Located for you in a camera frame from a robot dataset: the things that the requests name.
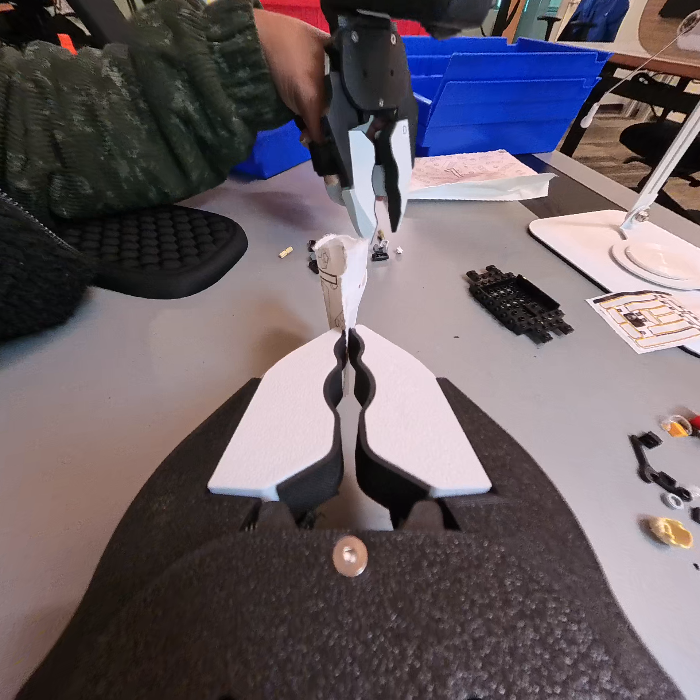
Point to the black office chair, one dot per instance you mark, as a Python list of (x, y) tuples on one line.
[(656, 136)]

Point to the tan toy hair piece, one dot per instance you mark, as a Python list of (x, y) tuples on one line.
[(668, 530)]

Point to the cluster of grey tan bricks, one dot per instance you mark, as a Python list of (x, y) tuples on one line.
[(379, 252)]

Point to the grey desk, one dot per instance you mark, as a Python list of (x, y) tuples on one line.
[(164, 410)]

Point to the red toy minifigure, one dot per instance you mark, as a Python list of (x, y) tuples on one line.
[(694, 424)]

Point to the opened printed paper bag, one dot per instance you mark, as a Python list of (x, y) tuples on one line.
[(481, 178)]

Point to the small white paper bag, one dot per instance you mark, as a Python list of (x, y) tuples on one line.
[(353, 273)]

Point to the cluster of black yellow bricks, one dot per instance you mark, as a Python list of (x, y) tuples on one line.
[(642, 459)]

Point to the blue jacket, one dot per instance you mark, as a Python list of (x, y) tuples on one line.
[(599, 19)]

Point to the wood-top background desk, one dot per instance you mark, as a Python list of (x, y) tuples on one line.
[(656, 60)]

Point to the black toy chassis plate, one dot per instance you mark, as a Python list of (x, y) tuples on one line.
[(519, 303)]

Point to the person's left hand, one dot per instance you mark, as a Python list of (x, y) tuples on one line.
[(298, 65)]

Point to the blue plastic bin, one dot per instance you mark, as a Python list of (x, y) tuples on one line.
[(273, 153), (508, 98)]

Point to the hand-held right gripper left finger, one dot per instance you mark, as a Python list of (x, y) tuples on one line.
[(273, 426)]

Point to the black honeycomb cushion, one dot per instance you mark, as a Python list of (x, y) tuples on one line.
[(164, 246)]

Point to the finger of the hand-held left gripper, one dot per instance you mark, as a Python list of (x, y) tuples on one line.
[(402, 158), (361, 175)]

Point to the yellow black sticker sheet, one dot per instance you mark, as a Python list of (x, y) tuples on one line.
[(640, 320)]

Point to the white book stand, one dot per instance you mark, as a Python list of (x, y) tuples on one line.
[(579, 235)]

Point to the orange traffic cone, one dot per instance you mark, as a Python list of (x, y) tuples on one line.
[(66, 44)]

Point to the red plastic bin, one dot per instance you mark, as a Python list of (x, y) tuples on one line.
[(295, 11)]

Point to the person's left forearm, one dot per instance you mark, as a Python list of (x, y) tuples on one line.
[(136, 109)]

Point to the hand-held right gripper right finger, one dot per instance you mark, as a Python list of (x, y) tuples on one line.
[(421, 426)]

